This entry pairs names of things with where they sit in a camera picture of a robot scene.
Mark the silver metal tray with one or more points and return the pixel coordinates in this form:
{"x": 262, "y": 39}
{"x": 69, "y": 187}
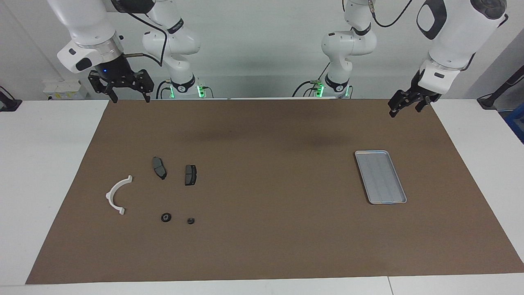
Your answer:
{"x": 380, "y": 180}

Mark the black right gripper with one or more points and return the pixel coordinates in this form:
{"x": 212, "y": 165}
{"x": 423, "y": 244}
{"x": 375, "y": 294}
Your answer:
{"x": 116, "y": 71}

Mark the black stand with flat foot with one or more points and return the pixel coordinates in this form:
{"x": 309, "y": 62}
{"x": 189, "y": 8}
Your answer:
{"x": 8, "y": 104}

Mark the white curved plastic bracket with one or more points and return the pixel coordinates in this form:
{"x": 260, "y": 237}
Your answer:
{"x": 109, "y": 197}

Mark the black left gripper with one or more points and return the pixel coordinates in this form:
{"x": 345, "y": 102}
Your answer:
{"x": 421, "y": 92}

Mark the curved dark brake pad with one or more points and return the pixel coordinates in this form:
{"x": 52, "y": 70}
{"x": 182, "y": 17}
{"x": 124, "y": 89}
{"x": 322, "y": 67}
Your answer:
{"x": 159, "y": 168}

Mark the rectangular dark brake pad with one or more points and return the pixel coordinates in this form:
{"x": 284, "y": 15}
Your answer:
{"x": 190, "y": 175}

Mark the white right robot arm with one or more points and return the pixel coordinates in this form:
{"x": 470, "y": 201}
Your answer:
{"x": 90, "y": 24}

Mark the large black bearing gear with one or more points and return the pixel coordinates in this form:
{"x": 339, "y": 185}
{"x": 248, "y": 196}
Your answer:
{"x": 163, "y": 217}

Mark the brown table mat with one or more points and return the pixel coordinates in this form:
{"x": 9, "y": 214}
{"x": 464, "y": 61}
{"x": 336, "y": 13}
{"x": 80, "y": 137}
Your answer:
{"x": 266, "y": 229}

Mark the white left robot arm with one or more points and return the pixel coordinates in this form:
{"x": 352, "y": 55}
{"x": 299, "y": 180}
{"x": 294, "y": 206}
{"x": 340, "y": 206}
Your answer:
{"x": 454, "y": 37}

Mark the black stand with angled pole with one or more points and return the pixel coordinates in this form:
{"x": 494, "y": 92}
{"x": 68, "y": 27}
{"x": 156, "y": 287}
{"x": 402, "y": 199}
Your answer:
{"x": 489, "y": 100}

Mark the blue crate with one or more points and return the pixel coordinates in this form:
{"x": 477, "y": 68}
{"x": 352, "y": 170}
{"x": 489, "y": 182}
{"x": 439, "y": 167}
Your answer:
{"x": 516, "y": 123}

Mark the white cardboard box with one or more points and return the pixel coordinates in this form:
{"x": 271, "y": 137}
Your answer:
{"x": 61, "y": 88}

